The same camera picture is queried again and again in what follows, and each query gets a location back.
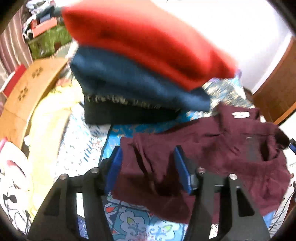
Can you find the wooden lap table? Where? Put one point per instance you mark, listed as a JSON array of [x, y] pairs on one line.
[[34, 84]]

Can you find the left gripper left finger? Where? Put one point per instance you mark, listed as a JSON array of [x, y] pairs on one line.
[[97, 183]]

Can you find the blue patchwork quilt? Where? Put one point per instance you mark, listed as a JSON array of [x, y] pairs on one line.
[[238, 216]]

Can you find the black folded garment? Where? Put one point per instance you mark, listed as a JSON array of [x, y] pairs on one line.
[[97, 112]]

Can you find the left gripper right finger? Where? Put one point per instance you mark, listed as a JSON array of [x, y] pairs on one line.
[[198, 182]]

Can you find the yellow garment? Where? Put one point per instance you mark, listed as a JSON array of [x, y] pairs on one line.
[[47, 126]]

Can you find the striped pink curtain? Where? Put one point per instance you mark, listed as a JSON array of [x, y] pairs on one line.
[[14, 50]]

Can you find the red white box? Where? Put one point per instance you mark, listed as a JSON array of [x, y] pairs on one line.
[[12, 80]]

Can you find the clutter pile of clothes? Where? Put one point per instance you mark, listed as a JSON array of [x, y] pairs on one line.
[[35, 10]]

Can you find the wooden door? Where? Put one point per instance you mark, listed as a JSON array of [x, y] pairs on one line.
[[276, 97]]

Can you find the orange box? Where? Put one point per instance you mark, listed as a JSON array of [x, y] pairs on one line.
[[44, 26]]

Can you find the maroon button shirt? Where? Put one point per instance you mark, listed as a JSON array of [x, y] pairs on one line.
[[234, 140]]

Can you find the navy folded sweater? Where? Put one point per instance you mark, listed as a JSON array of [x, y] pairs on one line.
[[110, 76]]

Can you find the green cloth covered box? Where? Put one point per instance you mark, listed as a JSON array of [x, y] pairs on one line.
[[49, 42]]

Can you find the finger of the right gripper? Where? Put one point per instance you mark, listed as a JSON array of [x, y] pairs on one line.
[[293, 145]]

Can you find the red folded sweater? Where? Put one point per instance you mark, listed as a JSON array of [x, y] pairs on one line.
[[147, 34]]

